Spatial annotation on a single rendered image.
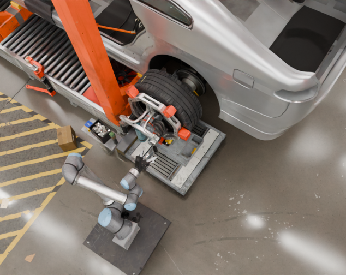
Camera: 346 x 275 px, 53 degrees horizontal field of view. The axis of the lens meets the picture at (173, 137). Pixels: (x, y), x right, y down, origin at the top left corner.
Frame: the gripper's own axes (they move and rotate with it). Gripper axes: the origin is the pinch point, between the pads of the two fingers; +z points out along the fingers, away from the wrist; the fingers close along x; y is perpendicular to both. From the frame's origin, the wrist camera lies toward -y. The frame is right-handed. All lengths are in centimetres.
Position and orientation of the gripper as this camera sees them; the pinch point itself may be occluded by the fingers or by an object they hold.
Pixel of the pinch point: (150, 152)
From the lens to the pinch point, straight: 303.1
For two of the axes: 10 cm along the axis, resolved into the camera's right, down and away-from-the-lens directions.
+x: 7.8, 4.0, -4.8
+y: 2.1, 5.7, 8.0
